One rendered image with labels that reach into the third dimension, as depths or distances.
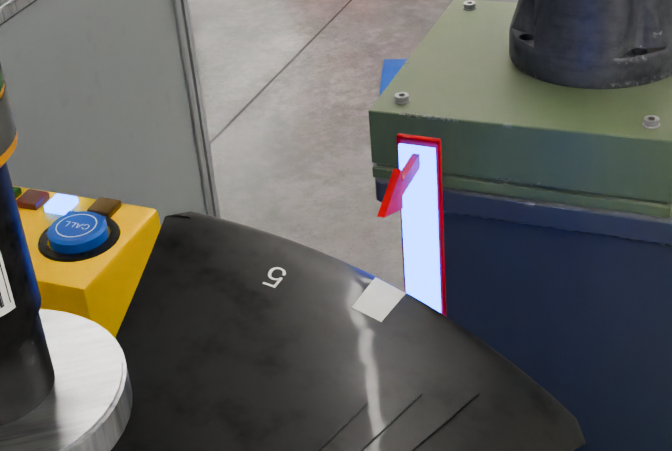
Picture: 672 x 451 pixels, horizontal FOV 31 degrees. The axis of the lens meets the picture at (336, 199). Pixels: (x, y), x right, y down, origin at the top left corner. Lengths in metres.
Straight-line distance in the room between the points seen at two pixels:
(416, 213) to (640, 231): 0.31
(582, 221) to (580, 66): 0.12
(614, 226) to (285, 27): 2.85
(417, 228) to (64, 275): 0.24
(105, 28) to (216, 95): 1.70
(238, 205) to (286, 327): 2.31
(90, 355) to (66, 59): 1.29
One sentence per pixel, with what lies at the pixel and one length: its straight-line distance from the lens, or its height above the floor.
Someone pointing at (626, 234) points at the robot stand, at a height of 0.98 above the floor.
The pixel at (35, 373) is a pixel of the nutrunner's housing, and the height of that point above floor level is 1.32.
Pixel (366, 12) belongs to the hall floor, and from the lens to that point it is 3.79.
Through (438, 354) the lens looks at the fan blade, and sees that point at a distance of 0.56.
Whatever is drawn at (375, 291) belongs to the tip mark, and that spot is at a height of 1.16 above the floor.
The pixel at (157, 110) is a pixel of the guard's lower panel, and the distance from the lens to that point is 1.83.
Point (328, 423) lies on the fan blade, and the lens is 0.50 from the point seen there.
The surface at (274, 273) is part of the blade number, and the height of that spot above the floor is 1.18.
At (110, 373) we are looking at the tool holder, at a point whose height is 1.31.
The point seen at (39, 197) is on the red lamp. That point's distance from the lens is 0.87.
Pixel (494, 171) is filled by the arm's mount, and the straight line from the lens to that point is 0.94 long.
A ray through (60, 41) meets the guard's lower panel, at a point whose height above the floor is 0.89.
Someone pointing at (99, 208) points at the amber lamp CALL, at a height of 1.08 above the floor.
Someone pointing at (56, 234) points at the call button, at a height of 1.08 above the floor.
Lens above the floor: 1.51
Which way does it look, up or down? 32 degrees down
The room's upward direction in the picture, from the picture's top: 5 degrees counter-clockwise
